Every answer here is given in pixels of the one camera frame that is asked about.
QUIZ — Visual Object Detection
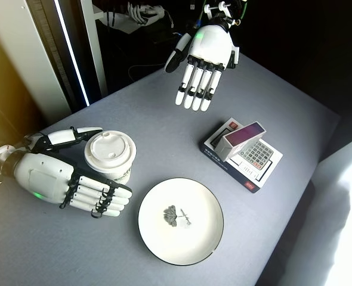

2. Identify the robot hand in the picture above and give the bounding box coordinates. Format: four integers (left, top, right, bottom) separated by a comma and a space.
13, 126, 133, 220
165, 24, 241, 113

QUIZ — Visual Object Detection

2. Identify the white lidded coffee cup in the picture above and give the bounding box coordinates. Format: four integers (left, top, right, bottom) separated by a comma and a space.
84, 129, 137, 183

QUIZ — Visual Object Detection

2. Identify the maroon small box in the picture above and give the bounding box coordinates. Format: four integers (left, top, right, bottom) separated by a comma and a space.
214, 121, 267, 163

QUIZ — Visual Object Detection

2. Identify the spare white robot hand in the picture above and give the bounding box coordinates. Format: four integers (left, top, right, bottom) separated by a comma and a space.
126, 1, 166, 27

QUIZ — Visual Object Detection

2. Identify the white calculator box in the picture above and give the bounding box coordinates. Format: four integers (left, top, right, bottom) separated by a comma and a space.
199, 117, 283, 194

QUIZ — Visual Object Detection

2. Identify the white plate with black rim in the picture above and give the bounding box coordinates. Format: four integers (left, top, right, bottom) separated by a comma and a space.
138, 178, 224, 266

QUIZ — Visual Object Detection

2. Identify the white sheet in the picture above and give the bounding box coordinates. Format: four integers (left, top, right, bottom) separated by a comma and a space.
94, 4, 144, 34

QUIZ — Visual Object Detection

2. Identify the grey table cloth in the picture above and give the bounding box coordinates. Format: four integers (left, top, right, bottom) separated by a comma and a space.
0, 53, 342, 286

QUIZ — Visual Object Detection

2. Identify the white cabinet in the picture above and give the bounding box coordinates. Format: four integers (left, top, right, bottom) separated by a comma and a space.
0, 0, 72, 125

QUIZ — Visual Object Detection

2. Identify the white light strip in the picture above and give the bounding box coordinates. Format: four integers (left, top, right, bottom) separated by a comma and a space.
54, 0, 91, 107

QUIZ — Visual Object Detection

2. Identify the green cable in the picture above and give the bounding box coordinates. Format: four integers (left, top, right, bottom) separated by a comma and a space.
234, 0, 250, 27

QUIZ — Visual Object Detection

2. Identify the thin floor cable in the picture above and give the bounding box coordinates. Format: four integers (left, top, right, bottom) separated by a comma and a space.
127, 58, 178, 82

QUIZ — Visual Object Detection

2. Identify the white post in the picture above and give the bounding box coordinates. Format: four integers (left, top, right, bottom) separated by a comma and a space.
79, 0, 109, 97

